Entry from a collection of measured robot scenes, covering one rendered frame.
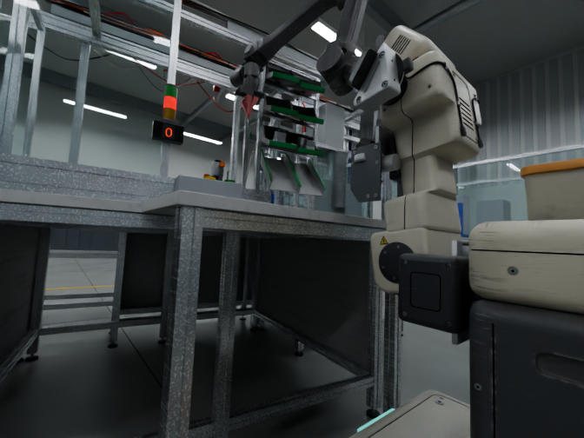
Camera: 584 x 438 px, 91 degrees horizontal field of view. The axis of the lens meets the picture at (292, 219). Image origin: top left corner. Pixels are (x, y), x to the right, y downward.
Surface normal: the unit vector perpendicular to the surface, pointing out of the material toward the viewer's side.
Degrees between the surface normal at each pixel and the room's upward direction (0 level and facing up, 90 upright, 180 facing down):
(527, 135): 90
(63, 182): 90
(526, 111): 90
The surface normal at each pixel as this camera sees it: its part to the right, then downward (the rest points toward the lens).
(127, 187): 0.52, -0.05
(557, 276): -0.77, -0.09
